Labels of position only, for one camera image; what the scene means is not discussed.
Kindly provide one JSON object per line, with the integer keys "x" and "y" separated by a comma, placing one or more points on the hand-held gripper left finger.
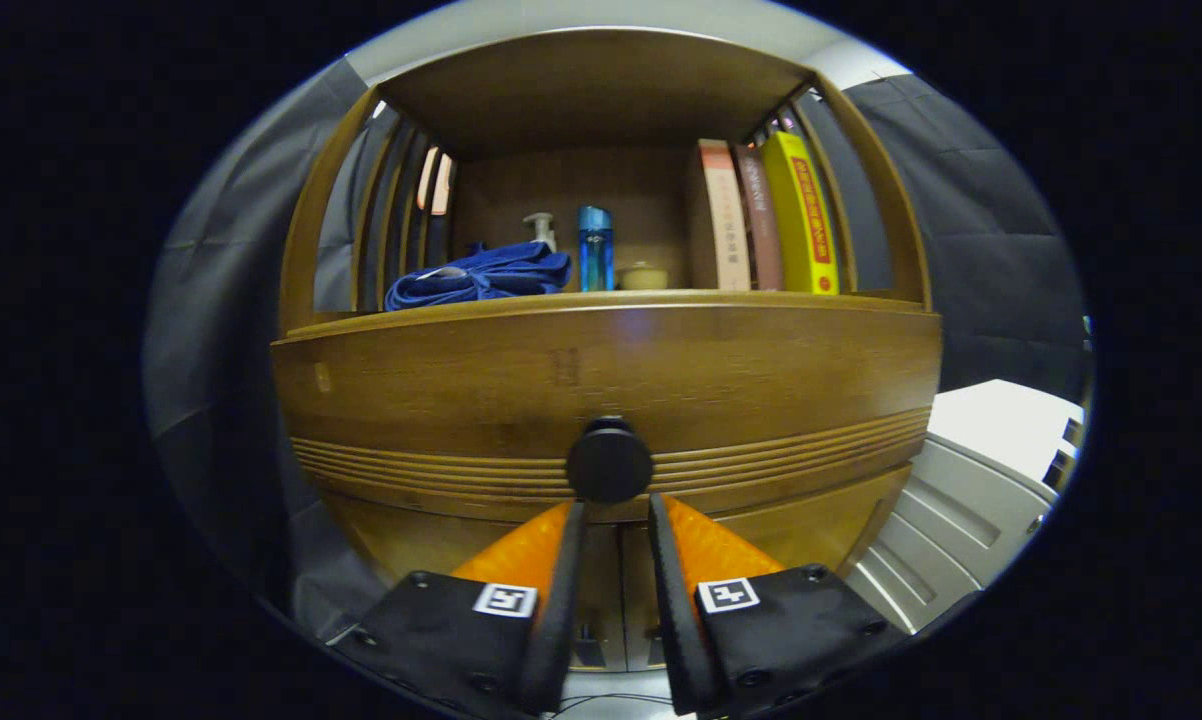
{"x": 561, "y": 620}

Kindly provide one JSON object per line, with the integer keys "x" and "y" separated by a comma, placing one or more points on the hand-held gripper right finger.
{"x": 676, "y": 620}

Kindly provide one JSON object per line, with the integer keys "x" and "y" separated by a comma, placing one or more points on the wooden drawer with black knob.
{"x": 461, "y": 390}

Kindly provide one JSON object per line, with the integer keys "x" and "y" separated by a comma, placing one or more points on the wooden countertop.
{"x": 611, "y": 298}

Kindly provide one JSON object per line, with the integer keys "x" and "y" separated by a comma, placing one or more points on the wooden cabinet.
{"x": 601, "y": 90}

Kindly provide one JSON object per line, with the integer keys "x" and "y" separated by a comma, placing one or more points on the white table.
{"x": 961, "y": 500}

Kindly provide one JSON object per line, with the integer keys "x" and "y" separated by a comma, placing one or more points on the yellow lidded ceramic cup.
{"x": 643, "y": 277}

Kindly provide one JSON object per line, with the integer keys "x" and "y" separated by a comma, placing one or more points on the blue folded towel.
{"x": 491, "y": 275}

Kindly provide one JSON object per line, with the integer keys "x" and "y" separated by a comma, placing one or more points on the tall blue glass bottle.
{"x": 595, "y": 255}

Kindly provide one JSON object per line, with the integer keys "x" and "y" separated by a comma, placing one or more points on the white pump bottle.
{"x": 546, "y": 235}

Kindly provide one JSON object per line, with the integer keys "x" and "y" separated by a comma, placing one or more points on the brown book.
{"x": 761, "y": 230}

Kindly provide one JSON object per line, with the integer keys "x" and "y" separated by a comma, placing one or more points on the orange and cream book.
{"x": 726, "y": 220}

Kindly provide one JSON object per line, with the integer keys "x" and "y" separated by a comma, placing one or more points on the yellow book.
{"x": 806, "y": 220}

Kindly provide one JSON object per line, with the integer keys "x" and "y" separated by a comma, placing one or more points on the black backdrop cloth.
{"x": 991, "y": 250}

